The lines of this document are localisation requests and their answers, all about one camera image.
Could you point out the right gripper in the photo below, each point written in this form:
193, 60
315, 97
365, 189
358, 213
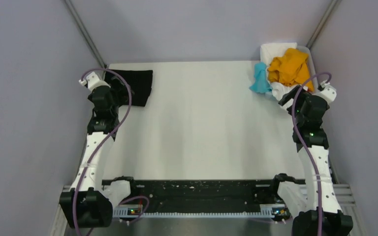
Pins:
301, 95

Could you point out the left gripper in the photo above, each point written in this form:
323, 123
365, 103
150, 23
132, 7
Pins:
113, 90

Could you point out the orange t-shirt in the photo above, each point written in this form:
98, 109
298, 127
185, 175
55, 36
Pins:
291, 69

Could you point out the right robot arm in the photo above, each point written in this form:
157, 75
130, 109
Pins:
318, 212

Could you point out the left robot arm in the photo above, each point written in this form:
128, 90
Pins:
87, 204

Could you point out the white laundry basket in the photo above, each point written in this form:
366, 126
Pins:
310, 65

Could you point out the folded black t-shirt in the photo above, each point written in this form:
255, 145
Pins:
140, 82

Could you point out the turquoise t-shirt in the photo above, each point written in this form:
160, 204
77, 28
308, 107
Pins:
260, 84

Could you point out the white t-shirt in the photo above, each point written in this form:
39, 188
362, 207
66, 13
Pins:
269, 51

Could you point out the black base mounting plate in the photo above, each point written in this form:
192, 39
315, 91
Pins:
205, 196

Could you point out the grey cable duct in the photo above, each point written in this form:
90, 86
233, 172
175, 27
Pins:
124, 212

